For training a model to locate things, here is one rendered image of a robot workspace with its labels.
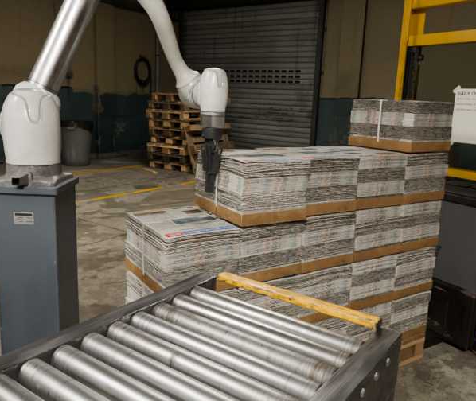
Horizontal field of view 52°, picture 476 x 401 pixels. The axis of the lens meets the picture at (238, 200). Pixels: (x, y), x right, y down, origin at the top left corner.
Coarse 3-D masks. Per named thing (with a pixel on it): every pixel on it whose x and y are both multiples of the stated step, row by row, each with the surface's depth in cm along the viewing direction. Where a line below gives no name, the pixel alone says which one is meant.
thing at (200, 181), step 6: (198, 150) 194; (228, 150) 194; (234, 150) 196; (240, 150) 197; (246, 150) 199; (252, 150) 200; (258, 150) 201; (198, 156) 194; (198, 162) 195; (198, 168) 195; (198, 174) 195; (204, 174) 191; (198, 180) 194; (204, 180) 191; (198, 186) 195; (204, 186) 191; (198, 192) 195; (204, 192) 191; (210, 198) 187
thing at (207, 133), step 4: (204, 128) 176; (204, 132) 175; (208, 132) 174; (212, 132) 174; (216, 132) 174; (220, 132) 176; (204, 136) 175; (208, 136) 174; (212, 136) 174; (216, 136) 175; (220, 136) 176; (208, 140) 178; (212, 140) 176; (216, 140) 175; (204, 144) 181; (208, 144) 178; (212, 144) 176; (216, 144) 175; (212, 148) 176; (212, 152) 177
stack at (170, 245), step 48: (144, 240) 172; (192, 240) 160; (240, 240) 173; (288, 240) 185; (336, 240) 198; (384, 240) 215; (144, 288) 175; (240, 288) 176; (288, 288) 188; (336, 288) 203; (384, 288) 221
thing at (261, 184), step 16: (224, 160) 176; (240, 160) 166; (256, 160) 168; (272, 160) 171; (288, 160) 174; (304, 160) 178; (224, 176) 177; (240, 176) 167; (256, 176) 167; (272, 176) 170; (288, 176) 175; (304, 176) 178; (224, 192) 176; (240, 192) 167; (256, 192) 169; (272, 192) 173; (288, 192) 176; (304, 192) 180; (240, 208) 167; (256, 208) 170; (272, 208) 173; (288, 208) 177
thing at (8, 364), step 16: (176, 288) 122; (192, 288) 123; (208, 288) 128; (128, 304) 111; (144, 304) 112; (96, 320) 103; (112, 320) 103; (128, 320) 106; (64, 336) 96; (80, 336) 96; (16, 352) 89; (32, 352) 89; (48, 352) 90; (0, 368) 84; (16, 368) 85
